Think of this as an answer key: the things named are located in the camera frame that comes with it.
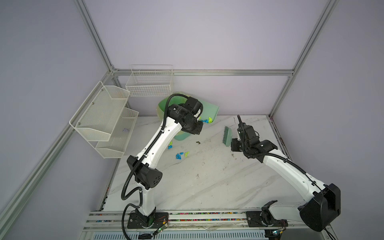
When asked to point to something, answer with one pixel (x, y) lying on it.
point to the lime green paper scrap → (209, 121)
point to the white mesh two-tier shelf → (103, 120)
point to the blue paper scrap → (178, 156)
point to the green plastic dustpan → (209, 110)
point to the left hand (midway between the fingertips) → (195, 130)
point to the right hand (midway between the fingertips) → (232, 142)
